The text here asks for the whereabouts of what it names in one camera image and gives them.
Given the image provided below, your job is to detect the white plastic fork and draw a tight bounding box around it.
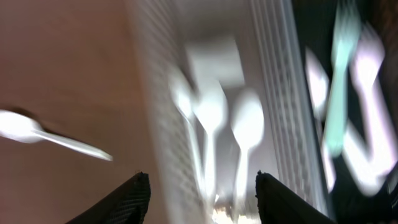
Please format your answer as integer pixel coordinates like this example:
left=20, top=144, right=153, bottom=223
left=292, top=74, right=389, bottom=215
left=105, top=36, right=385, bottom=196
left=342, top=121, right=389, bottom=197

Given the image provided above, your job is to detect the mint green plastic fork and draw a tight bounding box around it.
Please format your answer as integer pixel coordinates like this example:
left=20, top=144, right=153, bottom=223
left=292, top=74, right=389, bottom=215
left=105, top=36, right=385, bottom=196
left=324, top=1, right=361, bottom=157

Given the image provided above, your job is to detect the dark green plastic basket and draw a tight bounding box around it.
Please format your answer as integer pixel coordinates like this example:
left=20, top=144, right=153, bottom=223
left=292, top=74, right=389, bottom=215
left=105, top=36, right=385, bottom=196
left=293, top=1, right=397, bottom=223

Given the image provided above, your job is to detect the white short plastic spoon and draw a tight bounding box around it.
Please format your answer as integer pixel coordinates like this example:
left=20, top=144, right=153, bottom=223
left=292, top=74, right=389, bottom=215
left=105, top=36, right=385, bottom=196
left=305, top=47, right=336, bottom=193

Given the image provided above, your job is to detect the pink plastic fork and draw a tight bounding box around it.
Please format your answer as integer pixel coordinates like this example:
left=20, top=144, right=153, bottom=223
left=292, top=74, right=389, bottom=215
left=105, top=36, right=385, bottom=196
left=350, top=24, right=397, bottom=175

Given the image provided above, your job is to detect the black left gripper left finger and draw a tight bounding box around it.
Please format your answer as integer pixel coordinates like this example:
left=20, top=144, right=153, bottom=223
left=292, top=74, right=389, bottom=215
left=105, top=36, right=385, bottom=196
left=67, top=172, right=151, bottom=224

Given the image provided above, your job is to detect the white spoon top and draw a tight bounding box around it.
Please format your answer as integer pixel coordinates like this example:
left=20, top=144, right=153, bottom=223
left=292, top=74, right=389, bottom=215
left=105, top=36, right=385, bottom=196
left=1, top=110, right=113, bottom=161

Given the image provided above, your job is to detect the clear plastic basket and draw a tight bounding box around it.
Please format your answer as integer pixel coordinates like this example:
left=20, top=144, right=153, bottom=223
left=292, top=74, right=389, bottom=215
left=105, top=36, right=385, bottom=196
left=126, top=1, right=328, bottom=223

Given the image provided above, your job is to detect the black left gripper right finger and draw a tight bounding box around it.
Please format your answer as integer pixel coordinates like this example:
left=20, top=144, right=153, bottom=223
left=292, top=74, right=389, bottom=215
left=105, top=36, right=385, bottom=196
left=256, top=171, right=333, bottom=224

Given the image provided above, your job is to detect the white spoon bottom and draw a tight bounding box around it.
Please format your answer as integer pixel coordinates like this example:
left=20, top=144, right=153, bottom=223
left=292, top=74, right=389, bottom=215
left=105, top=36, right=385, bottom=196
left=169, top=65, right=205, bottom=195

